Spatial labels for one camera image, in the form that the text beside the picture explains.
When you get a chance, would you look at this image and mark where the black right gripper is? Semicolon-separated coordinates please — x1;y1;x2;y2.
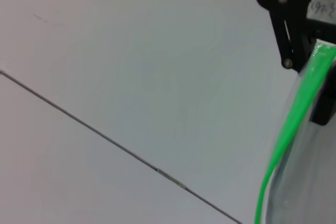
256;0;336;126

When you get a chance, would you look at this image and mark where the clear green-zip document bag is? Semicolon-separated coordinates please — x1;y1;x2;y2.
254;39;336;224

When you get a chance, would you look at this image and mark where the silver tape patch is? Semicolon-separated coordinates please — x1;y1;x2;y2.
156;168;187;190

